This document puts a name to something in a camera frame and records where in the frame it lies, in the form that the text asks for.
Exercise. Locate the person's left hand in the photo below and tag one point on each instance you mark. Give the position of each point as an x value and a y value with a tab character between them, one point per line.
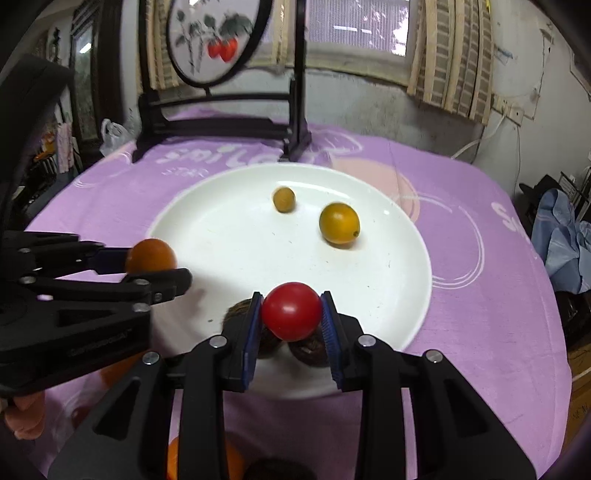
25	415

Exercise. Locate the orange round fruit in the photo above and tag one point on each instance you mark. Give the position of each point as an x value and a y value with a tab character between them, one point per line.
150	256

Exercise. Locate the round embroidered panel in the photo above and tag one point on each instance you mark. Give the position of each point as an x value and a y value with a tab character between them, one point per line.
207	32

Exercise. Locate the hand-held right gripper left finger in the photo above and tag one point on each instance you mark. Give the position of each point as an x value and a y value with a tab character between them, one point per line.
253	339

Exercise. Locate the white round plate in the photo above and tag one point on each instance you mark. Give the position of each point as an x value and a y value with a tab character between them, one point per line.
240	249

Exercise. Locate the black wooden screen stand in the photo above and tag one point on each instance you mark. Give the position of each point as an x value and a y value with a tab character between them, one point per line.
217	113

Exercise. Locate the purple printed blanket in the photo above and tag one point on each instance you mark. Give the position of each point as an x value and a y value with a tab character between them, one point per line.
485	323

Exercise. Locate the white plastic bag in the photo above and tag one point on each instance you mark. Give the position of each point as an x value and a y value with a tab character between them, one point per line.
113	136

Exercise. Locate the red cherry tomato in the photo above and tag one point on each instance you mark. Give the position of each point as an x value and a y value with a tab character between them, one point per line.
292	311

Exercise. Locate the large yellow kumquat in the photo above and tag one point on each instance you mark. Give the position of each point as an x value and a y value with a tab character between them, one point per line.
338	224

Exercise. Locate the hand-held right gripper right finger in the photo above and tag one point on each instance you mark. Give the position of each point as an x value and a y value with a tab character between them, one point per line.
330	339

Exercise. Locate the cardboard box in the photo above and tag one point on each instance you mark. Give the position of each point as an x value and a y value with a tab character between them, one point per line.
581	392

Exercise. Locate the black bag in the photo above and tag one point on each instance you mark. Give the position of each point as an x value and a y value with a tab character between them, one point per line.
538	189

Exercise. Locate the small yellow kumquat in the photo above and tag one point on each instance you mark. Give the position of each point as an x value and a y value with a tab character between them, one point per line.
284	200

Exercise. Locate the dark glass-door cabinet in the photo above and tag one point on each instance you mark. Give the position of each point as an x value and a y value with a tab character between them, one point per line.
85	83

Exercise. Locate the large orange fruit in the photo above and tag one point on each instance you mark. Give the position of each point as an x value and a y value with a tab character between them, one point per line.
233	461

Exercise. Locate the pink hanging garment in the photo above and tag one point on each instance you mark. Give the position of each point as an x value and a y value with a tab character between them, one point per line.
63	147

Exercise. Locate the blue cloth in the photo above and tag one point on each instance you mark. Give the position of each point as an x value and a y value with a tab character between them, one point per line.
561	240

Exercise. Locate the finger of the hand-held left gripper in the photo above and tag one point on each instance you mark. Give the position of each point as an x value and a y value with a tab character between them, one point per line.
157	286
113	260

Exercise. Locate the white wall socket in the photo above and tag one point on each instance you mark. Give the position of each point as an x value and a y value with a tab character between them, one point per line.
508	110

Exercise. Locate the window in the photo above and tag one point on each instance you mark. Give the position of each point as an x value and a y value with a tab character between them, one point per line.
355	25

